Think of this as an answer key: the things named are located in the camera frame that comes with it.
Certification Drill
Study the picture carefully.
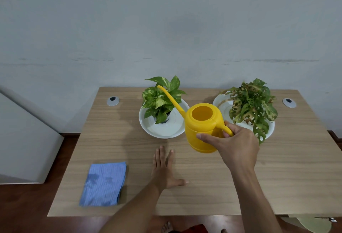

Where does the white dish with brown ring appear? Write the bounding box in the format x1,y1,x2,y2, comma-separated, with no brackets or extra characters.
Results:
212,94,275,140

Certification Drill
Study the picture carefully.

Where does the person's right forearm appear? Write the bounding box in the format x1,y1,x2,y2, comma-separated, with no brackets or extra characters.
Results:
229,169,283,233

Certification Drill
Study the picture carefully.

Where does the blue cleaning cloth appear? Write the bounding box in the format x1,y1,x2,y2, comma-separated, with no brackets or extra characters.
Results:
79,161,127,207

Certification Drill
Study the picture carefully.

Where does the yellow watering can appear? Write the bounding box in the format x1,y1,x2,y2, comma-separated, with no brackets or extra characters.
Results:
157,85,235,154

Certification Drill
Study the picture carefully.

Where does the person's right hand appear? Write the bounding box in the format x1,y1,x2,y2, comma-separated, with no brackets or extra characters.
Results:
196,121,260,173

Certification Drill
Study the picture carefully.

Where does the person's left hand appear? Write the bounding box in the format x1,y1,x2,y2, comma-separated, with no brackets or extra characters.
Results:
151,145,190,193

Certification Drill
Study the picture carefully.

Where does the holey-leaf monstera plant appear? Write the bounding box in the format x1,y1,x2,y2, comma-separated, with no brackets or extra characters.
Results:
219,78,278,145

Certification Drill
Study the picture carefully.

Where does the person's left forearm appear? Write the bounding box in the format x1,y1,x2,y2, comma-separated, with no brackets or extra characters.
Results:
99,178,164,233

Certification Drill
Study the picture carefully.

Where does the green pothos plant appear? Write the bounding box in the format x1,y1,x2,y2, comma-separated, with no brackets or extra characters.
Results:
141,75,187,125

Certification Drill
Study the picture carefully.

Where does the plain white dish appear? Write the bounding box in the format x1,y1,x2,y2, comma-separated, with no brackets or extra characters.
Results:
139,99,191,139

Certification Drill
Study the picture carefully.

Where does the white flat panel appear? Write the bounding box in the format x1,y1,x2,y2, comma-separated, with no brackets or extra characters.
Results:
0,86,64,185

